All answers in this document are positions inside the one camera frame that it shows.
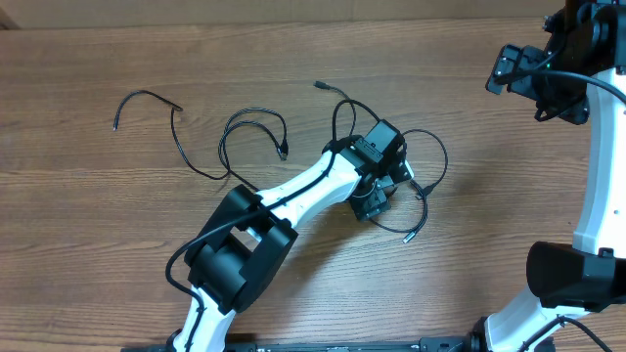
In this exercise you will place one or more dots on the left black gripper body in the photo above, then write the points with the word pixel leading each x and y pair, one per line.
pixel 370 202

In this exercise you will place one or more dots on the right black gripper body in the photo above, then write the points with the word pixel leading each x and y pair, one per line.
pixel 558 95

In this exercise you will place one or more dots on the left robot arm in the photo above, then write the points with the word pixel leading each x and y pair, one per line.
pixel 245 241

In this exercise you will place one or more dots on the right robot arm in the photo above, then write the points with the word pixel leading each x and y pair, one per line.
pixel 579 77

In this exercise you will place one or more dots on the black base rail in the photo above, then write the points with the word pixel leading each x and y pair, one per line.
pixel 425 344

